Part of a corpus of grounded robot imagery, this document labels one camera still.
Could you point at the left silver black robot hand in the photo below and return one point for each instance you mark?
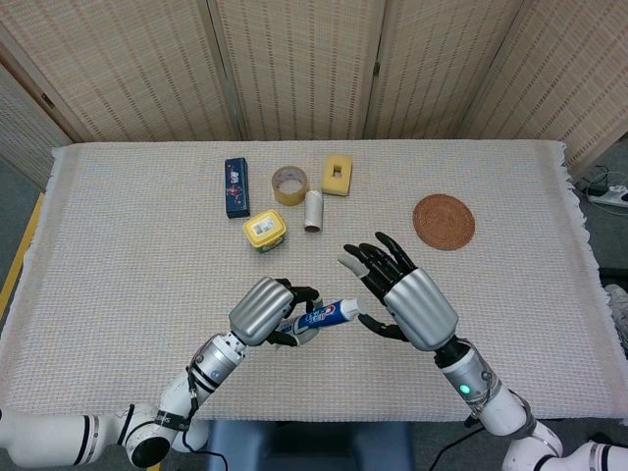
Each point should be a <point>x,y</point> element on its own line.
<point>257,309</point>

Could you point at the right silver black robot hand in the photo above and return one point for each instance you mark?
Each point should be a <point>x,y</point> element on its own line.
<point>419,309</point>

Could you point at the blue and white toothpaste tube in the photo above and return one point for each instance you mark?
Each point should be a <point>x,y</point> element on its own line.
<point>334,311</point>

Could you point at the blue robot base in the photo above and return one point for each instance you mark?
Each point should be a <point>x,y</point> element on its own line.
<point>304,446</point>

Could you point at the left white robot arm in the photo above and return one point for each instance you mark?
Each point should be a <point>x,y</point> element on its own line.
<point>172,397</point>

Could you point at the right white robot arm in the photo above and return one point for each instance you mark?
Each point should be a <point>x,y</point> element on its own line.
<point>495,407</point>

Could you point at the white cylinder tube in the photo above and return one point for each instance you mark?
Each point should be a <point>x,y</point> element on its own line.
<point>314,211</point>

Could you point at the green tub with yellow lid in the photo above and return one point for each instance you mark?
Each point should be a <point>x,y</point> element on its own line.
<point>264,229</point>

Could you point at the round brown woven coaster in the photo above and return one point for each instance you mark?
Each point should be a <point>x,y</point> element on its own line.
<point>444,222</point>

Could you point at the yellow packing tape roll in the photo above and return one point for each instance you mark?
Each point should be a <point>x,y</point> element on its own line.
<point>289,198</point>

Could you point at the dark blue rectangular box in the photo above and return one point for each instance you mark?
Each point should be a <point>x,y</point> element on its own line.
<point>237,189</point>

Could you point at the beige waffle-weave tablecloth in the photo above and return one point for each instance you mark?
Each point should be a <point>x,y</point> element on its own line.
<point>137,275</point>

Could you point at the yellow sponge with green base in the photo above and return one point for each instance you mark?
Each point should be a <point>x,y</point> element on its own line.
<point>329,185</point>

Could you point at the grey white shoe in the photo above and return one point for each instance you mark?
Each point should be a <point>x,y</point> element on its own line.
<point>619,314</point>

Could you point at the white power strip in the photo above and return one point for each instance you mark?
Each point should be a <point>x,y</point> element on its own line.
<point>611,196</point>

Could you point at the woven folding screen panel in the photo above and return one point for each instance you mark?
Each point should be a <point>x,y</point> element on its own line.
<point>22,132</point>
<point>299,68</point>
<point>122,68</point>
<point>441,68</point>
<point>564,83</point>

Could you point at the yellow floor tape strip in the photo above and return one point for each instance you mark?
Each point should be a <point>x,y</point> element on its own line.
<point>19,255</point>

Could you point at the brass screen hinge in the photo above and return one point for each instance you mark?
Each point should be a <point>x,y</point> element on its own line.
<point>47,100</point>
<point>377,68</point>

